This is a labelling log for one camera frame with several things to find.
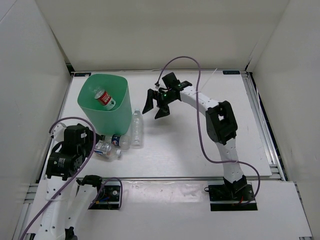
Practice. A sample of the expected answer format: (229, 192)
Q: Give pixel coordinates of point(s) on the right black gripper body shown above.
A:
(163, 99)

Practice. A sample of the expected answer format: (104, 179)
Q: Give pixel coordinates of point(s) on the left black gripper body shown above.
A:
(88, 145)

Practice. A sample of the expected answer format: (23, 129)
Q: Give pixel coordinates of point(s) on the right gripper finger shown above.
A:
(162, 112)
(151, 96)

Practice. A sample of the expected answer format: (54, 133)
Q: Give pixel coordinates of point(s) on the clear plastic bottle white cap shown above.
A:
(137, 129)

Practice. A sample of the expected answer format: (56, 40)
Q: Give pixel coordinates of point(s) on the blue white label clear bottle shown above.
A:
(107, 151)

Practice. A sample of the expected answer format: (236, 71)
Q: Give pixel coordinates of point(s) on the red label plastic bottle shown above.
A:
(104, 98)

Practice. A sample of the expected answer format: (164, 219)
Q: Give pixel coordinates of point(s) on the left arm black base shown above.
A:
(109, 195)

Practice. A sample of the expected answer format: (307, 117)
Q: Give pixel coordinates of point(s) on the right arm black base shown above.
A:
(223, 200)

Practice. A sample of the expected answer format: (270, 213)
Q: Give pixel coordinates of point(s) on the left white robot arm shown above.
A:
(67, 198)

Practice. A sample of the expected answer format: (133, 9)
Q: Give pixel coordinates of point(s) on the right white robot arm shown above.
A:
(221, 125)

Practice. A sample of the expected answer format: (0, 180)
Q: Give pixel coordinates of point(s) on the green plastic bin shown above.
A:
(107, 122)

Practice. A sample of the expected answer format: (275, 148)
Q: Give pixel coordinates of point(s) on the Pepsi label plastic bottle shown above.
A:
(121, 141)

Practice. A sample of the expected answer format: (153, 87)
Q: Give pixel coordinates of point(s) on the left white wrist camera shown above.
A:
(58, 132)

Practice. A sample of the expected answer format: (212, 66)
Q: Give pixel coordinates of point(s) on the white cable tie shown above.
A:
(208, 79)

